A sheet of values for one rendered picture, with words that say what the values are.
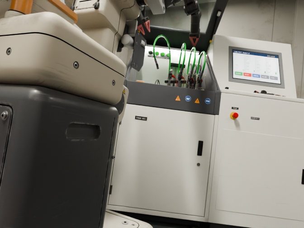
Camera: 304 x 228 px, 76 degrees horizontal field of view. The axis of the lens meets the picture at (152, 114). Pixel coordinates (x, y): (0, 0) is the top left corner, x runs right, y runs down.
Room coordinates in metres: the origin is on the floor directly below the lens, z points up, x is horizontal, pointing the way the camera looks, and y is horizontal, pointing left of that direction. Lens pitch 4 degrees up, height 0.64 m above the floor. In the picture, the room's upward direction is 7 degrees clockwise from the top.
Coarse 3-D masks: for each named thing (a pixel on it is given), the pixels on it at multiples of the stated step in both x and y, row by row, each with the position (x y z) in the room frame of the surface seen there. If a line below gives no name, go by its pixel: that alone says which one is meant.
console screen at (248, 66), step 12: (240, 48) 1.67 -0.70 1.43; (228, 60) 1.64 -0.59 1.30; (240, 60) 1.64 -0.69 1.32; (252, 60) 1.64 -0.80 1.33; (264, 60) 1.65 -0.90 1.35; (276, 60) 1.65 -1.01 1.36; (228, 72) 1.61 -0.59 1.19; (240, 72) 1.61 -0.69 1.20; (252, 72) 1.61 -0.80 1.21; (264, 72) 1.62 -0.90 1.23; (276, 72) 1.62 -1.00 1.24; (252, 84) 1.59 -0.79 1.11; (264, 84) 1.59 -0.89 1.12; (276, 84) 1.59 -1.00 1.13
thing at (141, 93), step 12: (132, 84) 1.34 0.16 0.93; (144, 84) 1.34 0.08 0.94; (156, 84) 1.34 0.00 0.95; (132, 96) 1.34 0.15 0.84; (144, 96) 1.34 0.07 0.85; (156, 96) 1.34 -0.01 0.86; (168, 96) 1.34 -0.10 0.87; (192, 96) 1.34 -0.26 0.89; (204, 96) 1.34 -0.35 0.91; (168, 108) 1.34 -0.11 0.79; (180, 108) 1.34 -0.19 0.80; (192, 108) 1.34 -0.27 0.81; (204, 108) 1.34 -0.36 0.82
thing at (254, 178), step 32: (224, 64) 1.63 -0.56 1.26; (288, 64) 1.65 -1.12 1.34; (224, 96) 1.34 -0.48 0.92; (288, 96) 1.58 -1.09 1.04; (224, 128) 1.34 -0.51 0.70; (256, 128) 1.34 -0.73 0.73; (288, 128) 1.34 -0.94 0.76; (224, 160) 1.34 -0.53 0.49; (256, 160) 1.34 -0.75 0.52; (288, 160) 1.34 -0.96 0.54; (224, 192) 1.34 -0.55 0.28; (256, 192) 1.34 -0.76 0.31; (288, 192) 1.34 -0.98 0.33; (224, 224) 1.38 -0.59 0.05; (256, 224) 1.34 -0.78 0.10; (288, 224) 1.34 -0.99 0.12
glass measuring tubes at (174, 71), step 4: (172, 64) 1.84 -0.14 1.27; (176, 64) 1.84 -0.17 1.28; (180, 64) 1.84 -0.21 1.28; (184, 64) 1.84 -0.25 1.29; (172, 68) 1.85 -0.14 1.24; (176, 68) 1.87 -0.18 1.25; (180, 68) 1.87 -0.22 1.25; (184, 68) 1.87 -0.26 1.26; (172, 72) 1.87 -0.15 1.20; (176, 72) 1.87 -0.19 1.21; (176, 76) 1.87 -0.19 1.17; (172, 80) 1.87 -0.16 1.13; (172, 84) 1.87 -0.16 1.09; (180, 84) 1.85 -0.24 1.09
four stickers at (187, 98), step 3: (177, 96) 1.34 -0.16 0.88; (180, 96) 1.34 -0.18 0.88; (186, 96) 1.34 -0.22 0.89; (189, 96) 1.34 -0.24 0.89; (177, 99) 1.34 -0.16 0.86; (180, 99) 1.34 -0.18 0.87; (186, 99) 1.34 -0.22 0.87; (189, 99) 1.34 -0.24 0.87; (195, 99) 1.34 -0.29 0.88; (198, 99) 1.34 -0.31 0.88; (207, 99) 1.34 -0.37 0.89; (210, 99) 1.34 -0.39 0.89; (195, 102) 1.34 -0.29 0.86; (198, 102) 1.34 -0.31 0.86; (204, 102) 1.34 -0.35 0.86; (207, 102) 1.34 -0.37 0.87
